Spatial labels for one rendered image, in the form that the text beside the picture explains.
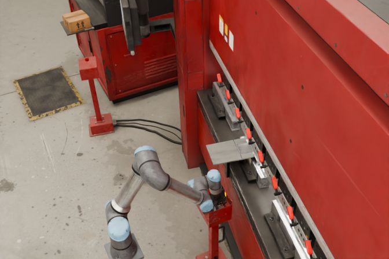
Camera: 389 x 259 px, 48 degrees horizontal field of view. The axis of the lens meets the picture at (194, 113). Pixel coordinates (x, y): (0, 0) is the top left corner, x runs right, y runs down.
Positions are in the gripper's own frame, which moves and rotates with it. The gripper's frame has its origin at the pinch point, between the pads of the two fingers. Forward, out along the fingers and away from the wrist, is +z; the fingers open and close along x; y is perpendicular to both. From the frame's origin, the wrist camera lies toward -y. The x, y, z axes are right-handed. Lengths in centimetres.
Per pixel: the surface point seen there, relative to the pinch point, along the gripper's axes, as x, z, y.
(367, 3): -56, -154, 41
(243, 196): -7.0, -12.9, 17.2
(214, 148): 26.6, -25.6, 14.7
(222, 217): -4.9, 1.9, 2.8
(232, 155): 15.5, -25.0, 22.2
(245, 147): 18.5, -24.4, 32.4
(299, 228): -57, -42, 21
